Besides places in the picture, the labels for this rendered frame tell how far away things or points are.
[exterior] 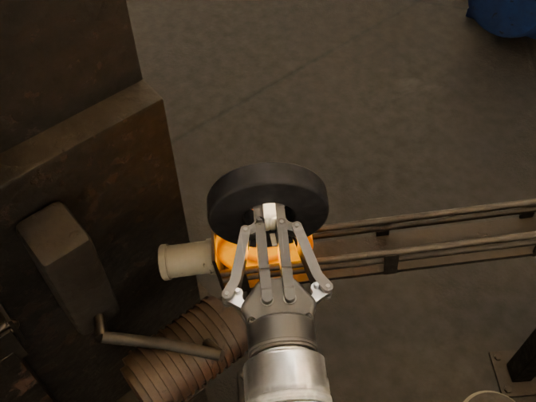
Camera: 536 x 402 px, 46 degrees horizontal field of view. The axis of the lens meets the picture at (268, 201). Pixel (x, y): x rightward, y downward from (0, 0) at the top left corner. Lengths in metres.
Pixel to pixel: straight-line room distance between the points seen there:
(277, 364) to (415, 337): 1.12
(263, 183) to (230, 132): 1.39
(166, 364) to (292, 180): 0.49
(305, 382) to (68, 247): 0.44
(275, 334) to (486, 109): 1.75
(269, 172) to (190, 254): 0.32
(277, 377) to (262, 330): 0.06
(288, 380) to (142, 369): 0.51
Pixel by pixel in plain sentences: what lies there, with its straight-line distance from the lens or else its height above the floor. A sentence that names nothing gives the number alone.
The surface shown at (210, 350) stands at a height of 0.56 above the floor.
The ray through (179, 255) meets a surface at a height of 0.69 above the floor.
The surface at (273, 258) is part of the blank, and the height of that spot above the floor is 0.68.
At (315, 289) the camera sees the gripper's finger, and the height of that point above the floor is 0.92.
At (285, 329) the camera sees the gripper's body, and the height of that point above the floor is 0.95.
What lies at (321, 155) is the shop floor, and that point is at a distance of 2.05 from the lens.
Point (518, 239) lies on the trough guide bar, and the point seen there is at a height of 0.72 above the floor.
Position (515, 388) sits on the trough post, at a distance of 1.76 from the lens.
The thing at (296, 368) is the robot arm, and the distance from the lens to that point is 0.65.
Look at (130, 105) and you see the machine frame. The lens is 0.99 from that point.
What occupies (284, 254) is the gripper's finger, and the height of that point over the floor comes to 0.93.
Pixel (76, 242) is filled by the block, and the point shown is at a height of 0.80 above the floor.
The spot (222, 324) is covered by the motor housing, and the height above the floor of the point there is 0.53.
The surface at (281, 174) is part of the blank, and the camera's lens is 0.74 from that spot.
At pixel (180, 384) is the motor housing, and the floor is 0.50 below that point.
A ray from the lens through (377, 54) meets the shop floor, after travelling 2.43.
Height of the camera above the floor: 1.56
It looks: 54 degrees down
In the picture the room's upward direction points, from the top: straight up
